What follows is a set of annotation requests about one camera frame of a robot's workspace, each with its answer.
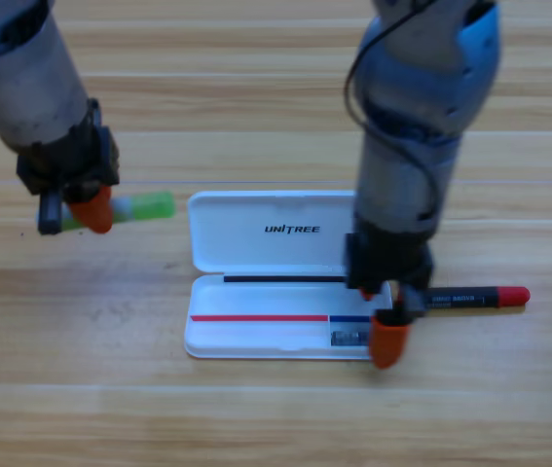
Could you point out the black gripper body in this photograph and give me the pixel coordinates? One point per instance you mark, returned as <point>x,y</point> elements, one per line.
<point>387,258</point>
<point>71,165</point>

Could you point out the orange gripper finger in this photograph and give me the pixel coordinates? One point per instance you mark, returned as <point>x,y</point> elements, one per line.
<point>388,340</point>
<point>368,294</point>
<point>94,214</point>
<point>50,214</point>

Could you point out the black eraser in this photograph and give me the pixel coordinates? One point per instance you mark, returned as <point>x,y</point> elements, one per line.
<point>348,338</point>

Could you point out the green translucent highlighter pen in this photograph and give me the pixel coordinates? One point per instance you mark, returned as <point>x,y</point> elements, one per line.
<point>149,204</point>

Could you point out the red and black marker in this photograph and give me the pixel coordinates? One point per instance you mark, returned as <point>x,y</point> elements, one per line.
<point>480,297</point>

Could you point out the white Unitree pencil case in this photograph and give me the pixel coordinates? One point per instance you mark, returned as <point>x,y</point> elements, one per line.
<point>236,228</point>

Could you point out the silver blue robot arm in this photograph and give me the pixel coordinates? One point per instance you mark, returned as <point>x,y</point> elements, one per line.
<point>387,194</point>

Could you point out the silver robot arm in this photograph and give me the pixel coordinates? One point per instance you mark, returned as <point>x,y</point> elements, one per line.
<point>22,73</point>

